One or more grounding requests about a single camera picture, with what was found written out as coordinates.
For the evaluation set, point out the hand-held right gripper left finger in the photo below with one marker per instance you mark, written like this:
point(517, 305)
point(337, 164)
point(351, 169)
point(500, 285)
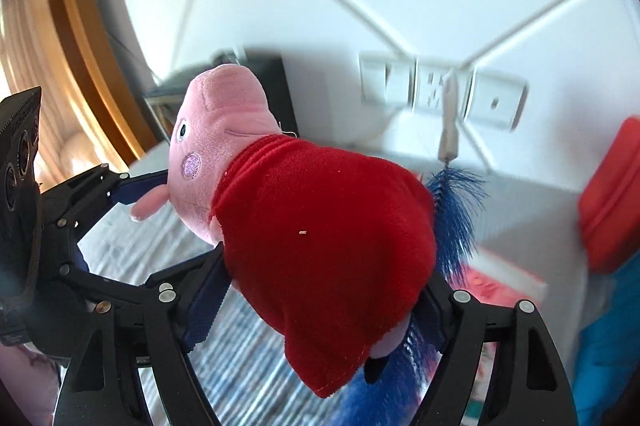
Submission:
point(205, 306)

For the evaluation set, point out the pink white tissue pack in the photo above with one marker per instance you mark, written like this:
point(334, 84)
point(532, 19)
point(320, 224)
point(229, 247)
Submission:
point(485, 371)
point(500, 281)

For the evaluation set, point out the blue feather duster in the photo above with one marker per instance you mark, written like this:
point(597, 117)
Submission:
point(457, 206)

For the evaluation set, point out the pink pig plush red dress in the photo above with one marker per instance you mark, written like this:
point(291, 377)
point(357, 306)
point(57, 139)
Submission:
point(325, 231)

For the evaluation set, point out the red plastic case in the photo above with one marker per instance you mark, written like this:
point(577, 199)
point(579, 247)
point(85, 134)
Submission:
point(615, 196)

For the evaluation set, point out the blue plastic crate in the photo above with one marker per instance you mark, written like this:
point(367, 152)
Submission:
point(610, 346)

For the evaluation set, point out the black gift box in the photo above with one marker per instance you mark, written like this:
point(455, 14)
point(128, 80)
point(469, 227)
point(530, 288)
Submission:
point(280, 90)

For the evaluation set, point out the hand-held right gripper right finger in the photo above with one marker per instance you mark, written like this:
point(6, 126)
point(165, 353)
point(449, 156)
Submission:
point(432, 306)

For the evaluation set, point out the white wall light switch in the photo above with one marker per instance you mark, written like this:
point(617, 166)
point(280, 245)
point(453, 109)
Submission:
point(385, 78)

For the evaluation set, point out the striped cloth covered desktop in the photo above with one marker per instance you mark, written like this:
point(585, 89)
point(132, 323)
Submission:
point(260, 371)

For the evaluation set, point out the white round-hole wall socket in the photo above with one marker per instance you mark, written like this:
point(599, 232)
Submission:
point(495, 100)

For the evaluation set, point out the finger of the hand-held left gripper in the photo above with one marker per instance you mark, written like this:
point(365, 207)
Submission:
point(90, 186)
point(100, 283)

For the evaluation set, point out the wooden arch frame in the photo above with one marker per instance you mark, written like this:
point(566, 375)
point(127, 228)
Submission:
point(85, 55)

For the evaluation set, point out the white wall power socket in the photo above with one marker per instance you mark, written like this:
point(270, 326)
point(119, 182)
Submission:
point(432, 88)

